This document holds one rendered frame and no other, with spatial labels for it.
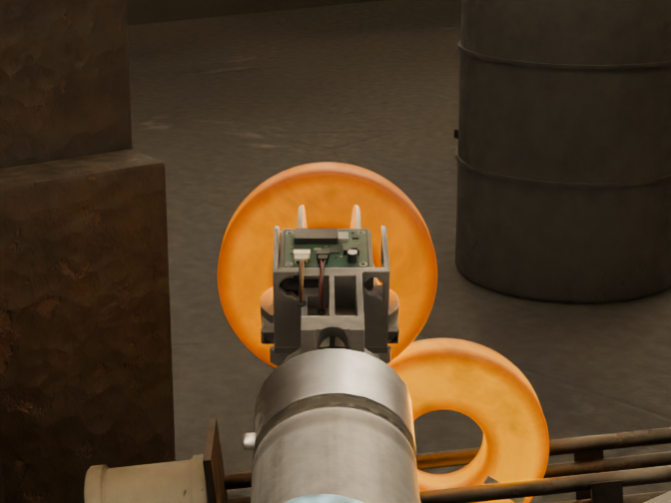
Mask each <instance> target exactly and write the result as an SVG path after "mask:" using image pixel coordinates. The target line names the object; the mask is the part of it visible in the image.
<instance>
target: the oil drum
mask: <svg viewBox="0 0 671 503"><path fill-rule="evenodd" d="M458 49H459V50H460V79H459V118H458V147H457V149H456V150H455V158H456V160H457V197H456V236H455V265H456V267H457V269H458V270H459V271H460V272H461V273H462V274H463V275H464V276H465V277H466V278H467V279H469V280H471V281H472V282H474V283H475V284H478V285H480V286H482V287H484V288H487V289H490V290H493V291H496V292H499V293H502V294H506V295H510V296H514V297H520V298H525V299H531V300H538V301H546V302H558V303H583V304H585V303H608V302H620V301H626V300H633V299H638V298H642V297H646V296H650V295H653V294H655V293H658V292H660V291H662V290H664V289H666V288H668V287H669V286H670V285H671V0H462V1H461V39H460V40H459V41H458Z"/></svg>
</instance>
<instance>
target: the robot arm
mask: <svg viewBox="0 0 671 503"><path fill-rule="evenodd" d="M380 261H381V267H374V264H373V259H372V244H371V231H369V230H368V229H362V228H361V226H360V210H359V207H358V206H357V205H354V206H353V209H352V216H351V223H350V229H308V228H307V220H306V212H305V206H304V205H301V206H300V207H299V212H298V228H297V229H283V230H282V231H281V233H280V226H275V231H274V259H273V287H271V288H270V289H268V290H267V291H265V292H264V293H263V295H262V297H261V326H262V329H261V343H262V344H274V345H273V346H271V347H270V363H272V364H274V365H276V366H277V368H276V369H275V370H274V371H273V372H272V373H271V374H270V376H269V377H268V378H267V379H266V380H265V381H264V383H263V385H262V388H261V390H260V392H259V395H258V397H257V399H256V411H255V433H245V434H244V435H243V440H242V445H243V448H244V449H245V450H254V454H253V471H252V492H251V503H421V502H420V497H419V487H418V477H417V467H416V458H415V454H416V450H415V439H414V429H413V418H412V408H411V400H410V397H409V393H408V390H407V387H406V384H405V383H404V382H403V381H402V379H401V378H400V377H399V375H398V374H397V373H396V372H395V370H393V369H392V368H391V367H390V366H388V365H387V364H388V363H390V362H391V346H389V345H387V344H388V343H399V328H398V308H399V301H398V297H397V295H396V293H395V292H394V291H392V290H391V289H389V276H390V269H389V258H388V246H387V234H386V226H381V241H380ZM377 279H379V280H380V281H381V282H382V284H381V283H379V282H378V280H377Z"/></svg>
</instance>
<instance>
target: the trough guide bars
mask: <svg viewBox="0 0 671 503"><path fill-rule="evenodd" d="M667 443H671V427H666V428H657V429H647V430H638V431H628V432H619V433H609V434H600V435H590V436H581V437H571V438H562V439H552V440H549V456H552V455H562V454H571V453H573V459H574V461H573V462H563V463H554V464H547V467H546V471H545V474H544V477H543V478H542V479H532V480H523V481H513V482H504V483H494V484H485V485H475V486H466V487H456V488H446V489H437V490H427V491H419V497H420V502H421V503H475V502H484V501H494V500H503V499H513V498H522V497H532V496H541V495H551V494H560V493H570V492H576V500H573V501H564V502H554V503H643V502H646V501H648V500H650V499H653V498H655V497H657V496H660V495H662V494H664V493H667V492H669V491H671V490H669V491H659V492H650V493H640V494H630V495H623V488H622V487H627V486H637V485H646V484H656V483H665V482H671V451H668V452H659V453H649V454H640V455H630V456H621V457H611V458H603V450H610V449H619V448H629V447H638V446H648V445H657V444H667ZM479 449H480V447H476V448H467V449H457V450H448V451H438V452H429V453H419V454H415V458H416V467H417V469H418V470H419V469H429V468H438V467H448V466H457V465H467V464H469V463H470V462H471V461H472V460H473V459H474V457H475V456H476V455H477V453H478V451H479ZM224 482H225V489H226V490H230V489H239V488H249V487H252V471H249V472H239V473H230V474H224ZM228 503H251V495H250V496H241V497H231V498H228Z"/></svg>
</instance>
